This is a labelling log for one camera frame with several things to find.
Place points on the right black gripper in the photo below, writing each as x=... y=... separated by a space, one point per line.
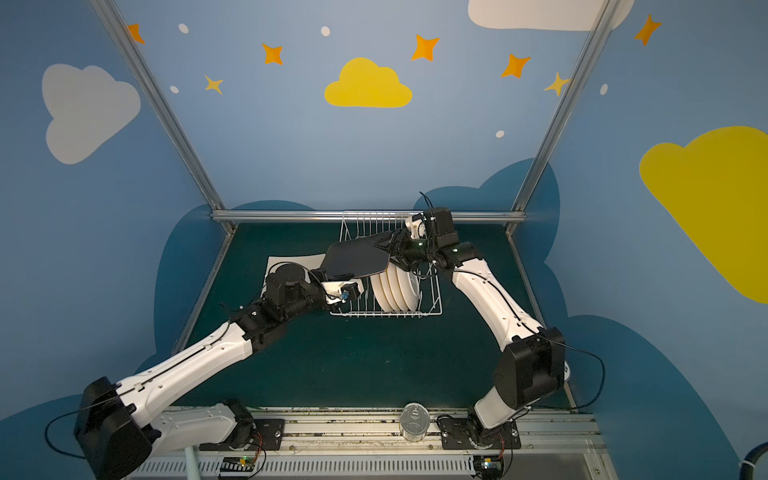
x=399 y=247

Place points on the black square plate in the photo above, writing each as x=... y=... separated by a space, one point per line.
x=356 y=258

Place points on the white round plate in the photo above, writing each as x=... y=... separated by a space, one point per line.
x=410 y=289
x=379 y=293
x=391 y=299
x=395 y=287

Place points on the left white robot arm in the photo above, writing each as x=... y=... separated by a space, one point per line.
x=117 y=425

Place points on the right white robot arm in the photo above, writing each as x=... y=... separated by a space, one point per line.
x=532 y=365

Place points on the left circuit board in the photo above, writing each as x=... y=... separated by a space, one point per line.
x=236 y=467

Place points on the circuit board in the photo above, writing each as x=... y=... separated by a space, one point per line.
x=487 y=468
x=236 y=467

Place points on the right circuit board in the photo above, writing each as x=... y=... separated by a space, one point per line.
x=487 y=468

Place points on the white wire dish rack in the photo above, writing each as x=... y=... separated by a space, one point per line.
x=366 y=306

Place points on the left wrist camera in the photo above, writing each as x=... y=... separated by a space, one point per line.
x=342 y=292

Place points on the aluminium frame rail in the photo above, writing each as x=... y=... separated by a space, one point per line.
x=276 y=216

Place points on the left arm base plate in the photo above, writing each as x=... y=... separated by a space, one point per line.
x=264 y=433

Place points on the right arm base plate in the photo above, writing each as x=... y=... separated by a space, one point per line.
x=469 y=434

